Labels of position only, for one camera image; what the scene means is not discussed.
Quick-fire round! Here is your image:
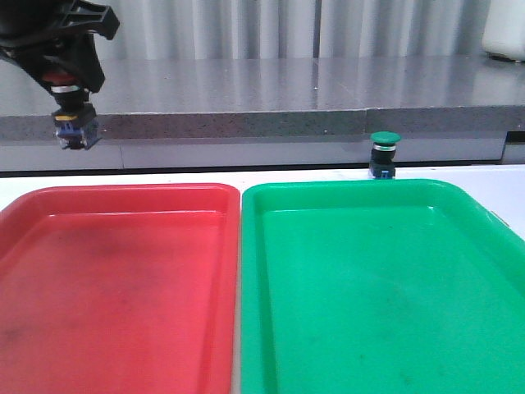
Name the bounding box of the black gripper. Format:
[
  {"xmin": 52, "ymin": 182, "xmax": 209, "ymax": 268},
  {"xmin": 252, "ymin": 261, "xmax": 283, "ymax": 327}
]
[{"xmin": 1, "ymin": 1, "xmax": 120, "ymax": 95}]

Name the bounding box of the red mushroom push button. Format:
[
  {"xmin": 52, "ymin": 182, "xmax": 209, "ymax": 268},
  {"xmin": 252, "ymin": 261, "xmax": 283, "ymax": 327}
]
[{"xmin": 43, "ymin": 71, "xmax": 100, "ymax": 150}]

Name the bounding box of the green mushroom push button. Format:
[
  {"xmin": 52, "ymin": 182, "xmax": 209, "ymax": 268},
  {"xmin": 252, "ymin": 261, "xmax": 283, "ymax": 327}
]
[{"xmin": 369, "ymin": 131, "xmax": 401, "ymax": 180}]

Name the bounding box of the grey stone counter ledge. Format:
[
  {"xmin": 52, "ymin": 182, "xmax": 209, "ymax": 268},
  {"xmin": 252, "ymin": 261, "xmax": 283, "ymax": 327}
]
[{"xmin": 0, "ymin": 56, "xmax": 525, "ymax": 144}]

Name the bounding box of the red plastic tray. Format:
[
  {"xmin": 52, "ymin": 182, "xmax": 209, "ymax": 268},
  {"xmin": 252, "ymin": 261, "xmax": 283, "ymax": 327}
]
[{"xmin": 1, "ymin": 184, "xmax": 240, "ymax": 393}]

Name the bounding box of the green plastic tray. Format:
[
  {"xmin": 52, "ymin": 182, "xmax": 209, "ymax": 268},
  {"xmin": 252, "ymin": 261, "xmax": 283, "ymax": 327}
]
[{"xmin": 240, "ymin": 180, "xmax": 524, "ymax": 393}]

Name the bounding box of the white container in background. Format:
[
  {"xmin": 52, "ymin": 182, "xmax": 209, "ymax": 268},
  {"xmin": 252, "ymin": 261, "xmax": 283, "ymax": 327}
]
[{"xmin": 482, "ymin": 0, "xmax": 524, "ymax": 62}]

